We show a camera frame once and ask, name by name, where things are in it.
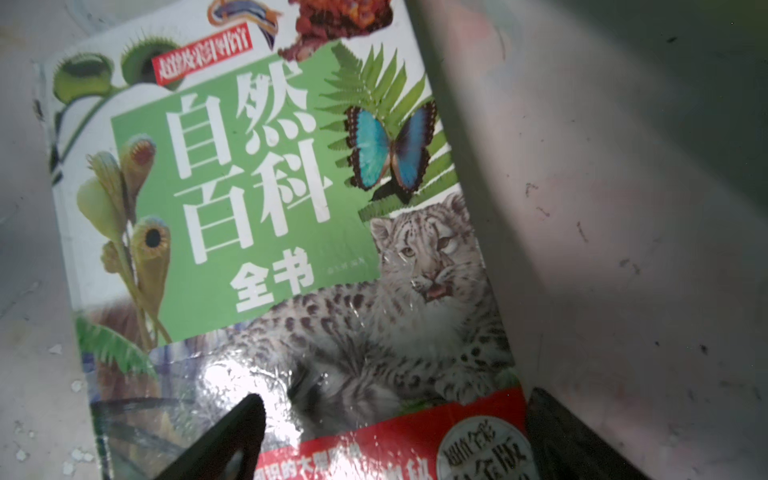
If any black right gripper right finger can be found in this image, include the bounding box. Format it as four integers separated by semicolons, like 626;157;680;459
525;387;648;480

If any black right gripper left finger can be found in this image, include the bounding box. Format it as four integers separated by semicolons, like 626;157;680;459
156;393;267;480

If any green nature encyclopedia book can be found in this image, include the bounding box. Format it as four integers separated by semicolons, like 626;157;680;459
35;1;539;479

